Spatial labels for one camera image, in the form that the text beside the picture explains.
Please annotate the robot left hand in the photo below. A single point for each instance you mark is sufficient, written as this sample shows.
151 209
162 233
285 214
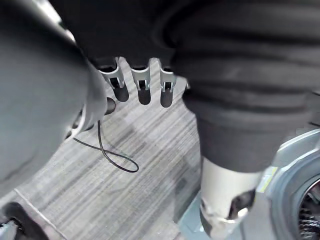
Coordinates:
225 62

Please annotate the grey washing machine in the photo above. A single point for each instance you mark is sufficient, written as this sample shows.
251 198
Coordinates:
287 200

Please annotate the robot dark left foot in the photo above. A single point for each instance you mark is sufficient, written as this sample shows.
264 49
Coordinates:
17 221

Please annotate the robot silver left leg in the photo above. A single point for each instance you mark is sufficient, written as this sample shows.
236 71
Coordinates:
37 87

